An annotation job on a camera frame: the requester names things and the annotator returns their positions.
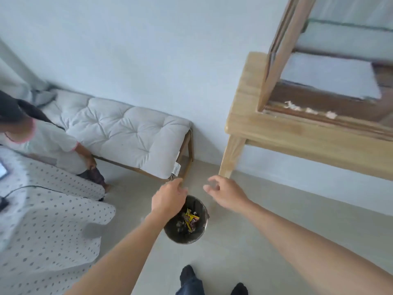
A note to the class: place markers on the person's right hand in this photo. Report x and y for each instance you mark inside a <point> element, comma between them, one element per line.
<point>231,193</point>

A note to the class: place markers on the person's left hand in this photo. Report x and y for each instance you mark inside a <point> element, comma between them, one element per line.
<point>167,199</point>

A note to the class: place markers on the person's right fingers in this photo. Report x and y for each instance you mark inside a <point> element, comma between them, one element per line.
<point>215,182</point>

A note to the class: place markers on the person's left fingers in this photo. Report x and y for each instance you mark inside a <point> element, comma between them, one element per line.
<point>179,186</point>

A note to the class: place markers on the person's right forearm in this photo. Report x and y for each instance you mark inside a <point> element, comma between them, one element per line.
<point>307,251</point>

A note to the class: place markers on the person's left forearm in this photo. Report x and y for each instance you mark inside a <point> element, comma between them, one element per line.
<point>122,254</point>

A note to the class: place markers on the white cushion label tag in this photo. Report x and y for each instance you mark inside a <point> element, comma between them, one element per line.
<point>176,168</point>

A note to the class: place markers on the yellow snack wrapper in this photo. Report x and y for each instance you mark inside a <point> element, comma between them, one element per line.
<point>191,218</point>

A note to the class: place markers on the black round waste bin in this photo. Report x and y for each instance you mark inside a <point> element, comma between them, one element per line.
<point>175,233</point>

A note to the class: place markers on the white tufted bench cushion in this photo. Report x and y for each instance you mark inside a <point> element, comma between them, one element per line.
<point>122,132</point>

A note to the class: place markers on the light wooden table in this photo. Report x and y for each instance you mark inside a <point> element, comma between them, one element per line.
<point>276,132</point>

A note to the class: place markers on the person's right foot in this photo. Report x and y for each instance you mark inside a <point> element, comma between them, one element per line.
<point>239,289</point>

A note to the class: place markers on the white paper scraps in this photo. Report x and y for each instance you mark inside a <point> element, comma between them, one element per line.
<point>307,109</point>

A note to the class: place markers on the white dotted bed sheet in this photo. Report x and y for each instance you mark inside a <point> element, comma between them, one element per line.
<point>46,224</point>

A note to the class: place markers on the wooden framed mirror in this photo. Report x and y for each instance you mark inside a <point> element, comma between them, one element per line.
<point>322,76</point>

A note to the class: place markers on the black charger plug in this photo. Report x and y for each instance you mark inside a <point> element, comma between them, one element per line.
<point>3,203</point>

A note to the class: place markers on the grey curtain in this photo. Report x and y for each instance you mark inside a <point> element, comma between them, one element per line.
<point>21,79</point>

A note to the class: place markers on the wooden bench frame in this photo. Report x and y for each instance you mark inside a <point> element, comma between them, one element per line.
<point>185,156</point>

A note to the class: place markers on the tablet with dark frame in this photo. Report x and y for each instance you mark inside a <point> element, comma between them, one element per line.
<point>2,171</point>

